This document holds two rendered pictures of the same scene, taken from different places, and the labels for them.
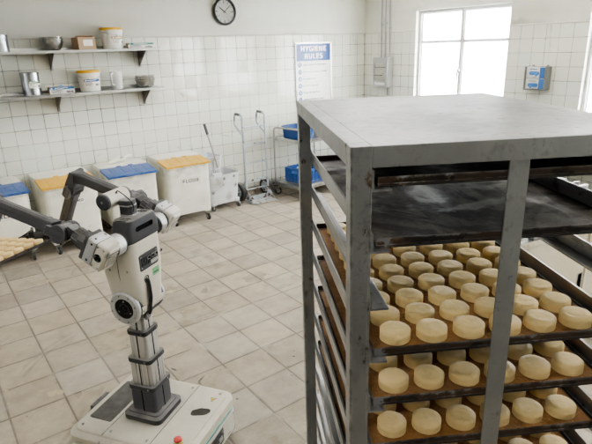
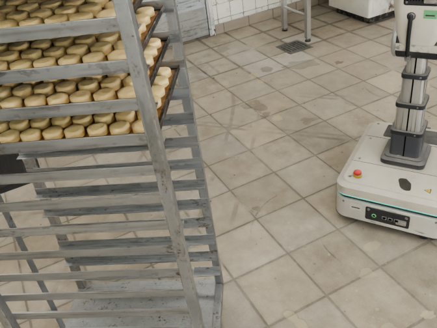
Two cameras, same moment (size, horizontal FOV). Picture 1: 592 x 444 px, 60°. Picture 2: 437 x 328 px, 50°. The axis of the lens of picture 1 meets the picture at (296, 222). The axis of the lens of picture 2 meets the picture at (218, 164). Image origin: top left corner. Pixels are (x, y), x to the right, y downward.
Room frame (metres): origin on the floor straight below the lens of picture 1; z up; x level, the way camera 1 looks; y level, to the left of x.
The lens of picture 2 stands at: (1.69, -1.34, 1.69)
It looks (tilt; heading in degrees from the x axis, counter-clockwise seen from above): 35 degrees down; 104
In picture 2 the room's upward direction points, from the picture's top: 8 degrees counter-clockwise
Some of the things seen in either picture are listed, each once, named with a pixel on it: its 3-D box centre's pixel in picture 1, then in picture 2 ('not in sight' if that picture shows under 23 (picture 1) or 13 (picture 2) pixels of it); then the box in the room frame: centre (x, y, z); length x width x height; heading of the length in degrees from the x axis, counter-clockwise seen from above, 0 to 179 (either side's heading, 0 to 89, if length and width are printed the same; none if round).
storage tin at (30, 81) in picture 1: (31, 84); not in sight; (5.36, 2.61, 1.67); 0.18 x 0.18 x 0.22
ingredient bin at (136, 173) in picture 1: (128, 197); not in sight; (5.63, 1.89, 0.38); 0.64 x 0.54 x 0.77; 35
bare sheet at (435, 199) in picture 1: (435, 183); not in sight; (1.00, -0.28, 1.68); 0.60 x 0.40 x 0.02; 6
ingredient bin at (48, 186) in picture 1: (68, 209); not in sight; (5.25, 2.41, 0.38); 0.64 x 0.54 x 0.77; 37
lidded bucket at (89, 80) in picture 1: (89, 80); not in sight; (5.70, 2.15, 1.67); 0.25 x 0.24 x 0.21; 126
